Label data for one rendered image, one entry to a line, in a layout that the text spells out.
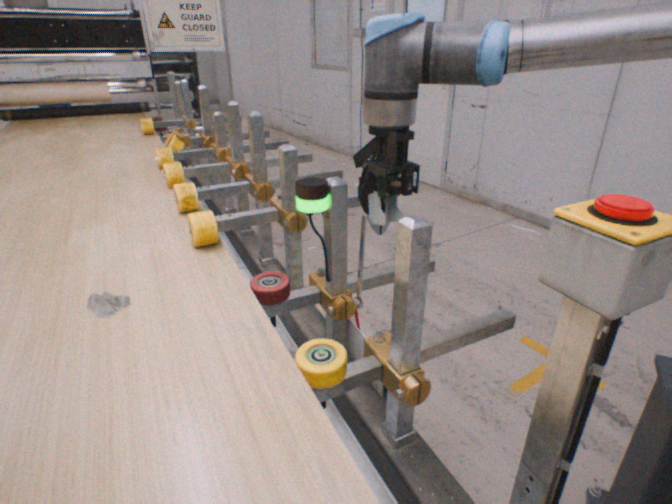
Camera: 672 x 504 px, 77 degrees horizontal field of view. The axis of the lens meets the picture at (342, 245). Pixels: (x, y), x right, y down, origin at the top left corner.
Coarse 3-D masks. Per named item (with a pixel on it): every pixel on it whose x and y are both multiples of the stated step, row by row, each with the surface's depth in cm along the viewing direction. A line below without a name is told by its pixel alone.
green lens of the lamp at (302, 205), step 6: (324, 198) 77; (300, 204) 77; (306, 204) 76; (312, 204) 76; (318, 204) 76; (324, 204) 77; (300, 210) 77; (306, 210) 76; (312, 210) 76; (318, 210) 77; (324, 210) 77
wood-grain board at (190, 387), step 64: (64, 128) 237; (128, 128) 237; (0, 192) 138; (64, 192) 138; (128, 192) 138; (0, 256) 97; (64, 256) 97; (128, 256) 97; (192, 256) 97; (0, 320) 75; (64, 320) 75; (128, 320) 75; (192, 320) 75; (256, 320) 75; (0, 384) 61; (64, 384) 61; (128, 384) 61; (192, 384) 61; (256, 384) 61; (0, 448) 51; (64, 448) 51; (128, 448) 51; (192, 448) 51; (256, 448) 51; (320, 448) 51
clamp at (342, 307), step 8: (312, 280) 94; (320, 280) 93; (320, 288) 91; (328, 296) 87; (336, 296) 87; (344, 296) 87; (320, 304) 93; (328, 304) 88; (336, 304) 86; (344, 304) 86; (352, 304) 87; (328, 312) 87; (336, 312) 86; (344, 312) 87; (352, 312) 88; (344, 320) 88
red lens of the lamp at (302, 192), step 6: (300, 186) 75; (324, 186) 76; (300, 192) 76; (306, 192) 75; (312, 192) 75; (318, 192) 75; (324, 192) 76; (306, 198) 75; (312, 198) 75; (318, 198) 76
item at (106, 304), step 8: (96, 296) 80; (104, 296) 78; (112, 296) 80; (120, 296) 79; (128, 296) 81; (88, 304) 78; (96, 304) 78; (104, 304) 76; (112, 304) 78; (120, 304) 78; (128, 304) 79; (96, 312) 76; (104, 312) 76; (112, 312) 76
